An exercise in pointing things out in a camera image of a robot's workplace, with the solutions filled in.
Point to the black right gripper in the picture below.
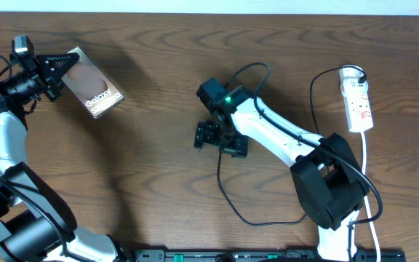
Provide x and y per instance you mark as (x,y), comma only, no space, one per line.
(204,135)

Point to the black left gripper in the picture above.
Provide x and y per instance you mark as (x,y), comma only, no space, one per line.
(50,81)

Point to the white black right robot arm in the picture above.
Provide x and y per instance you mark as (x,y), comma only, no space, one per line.
(328,181)

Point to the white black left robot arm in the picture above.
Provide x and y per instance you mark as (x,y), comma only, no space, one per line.
(36,224)

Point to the white charger adapter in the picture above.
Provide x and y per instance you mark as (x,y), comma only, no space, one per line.
(351,86)

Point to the white power strip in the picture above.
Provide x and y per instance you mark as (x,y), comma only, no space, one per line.
(358,111)

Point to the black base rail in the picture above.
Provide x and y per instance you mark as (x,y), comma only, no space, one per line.
(154,255)

